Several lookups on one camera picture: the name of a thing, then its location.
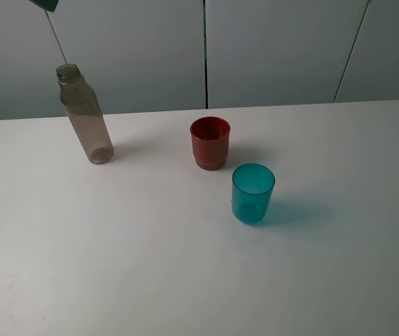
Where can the teal translucent plastic cup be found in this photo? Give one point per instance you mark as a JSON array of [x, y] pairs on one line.
[[252, 187]]

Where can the clear smoky plastic bottle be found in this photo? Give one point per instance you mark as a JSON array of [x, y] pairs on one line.
[[84, 113]]

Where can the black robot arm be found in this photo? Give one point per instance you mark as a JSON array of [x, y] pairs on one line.
[[47, 5]]

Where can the red plastic cup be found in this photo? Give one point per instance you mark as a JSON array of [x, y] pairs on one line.
[[210, 138]]

